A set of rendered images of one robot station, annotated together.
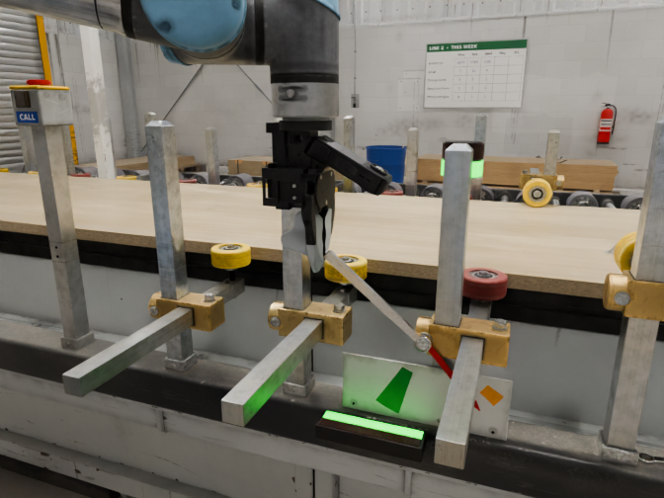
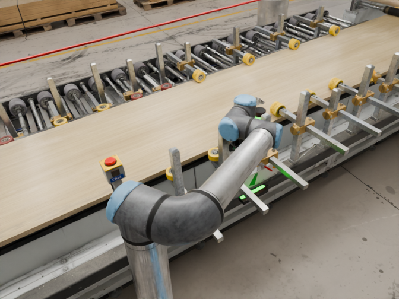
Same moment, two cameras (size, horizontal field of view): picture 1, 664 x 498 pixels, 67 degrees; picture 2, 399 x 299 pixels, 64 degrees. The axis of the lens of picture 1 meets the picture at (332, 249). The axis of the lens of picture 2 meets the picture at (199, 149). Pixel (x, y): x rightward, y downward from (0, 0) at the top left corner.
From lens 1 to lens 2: 1.29 m
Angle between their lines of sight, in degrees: 49
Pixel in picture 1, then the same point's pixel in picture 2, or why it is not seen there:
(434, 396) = (262, 175)
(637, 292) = (300, 129)
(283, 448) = not seen: hidden behind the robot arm
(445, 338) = (265, 161)
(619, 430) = (295, 156)
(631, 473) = (299, 164)
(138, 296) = not seen: hidden behind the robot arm
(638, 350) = (299, 139)
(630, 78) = not seen: outside the picture
